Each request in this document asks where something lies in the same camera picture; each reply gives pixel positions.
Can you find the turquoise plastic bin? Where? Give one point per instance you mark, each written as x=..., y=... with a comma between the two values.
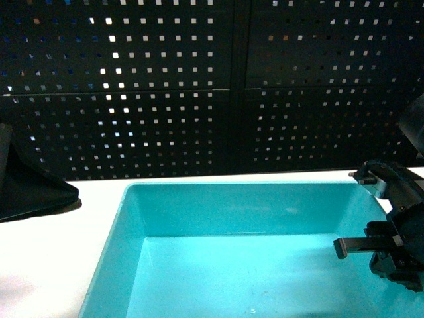
x=260, y=249

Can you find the black perforated metal panel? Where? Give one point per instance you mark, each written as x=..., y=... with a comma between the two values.
x=100, y=90

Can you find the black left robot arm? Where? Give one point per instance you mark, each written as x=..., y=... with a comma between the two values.
x=28, y=191

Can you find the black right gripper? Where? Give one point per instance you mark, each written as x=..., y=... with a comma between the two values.
x=397, y=246

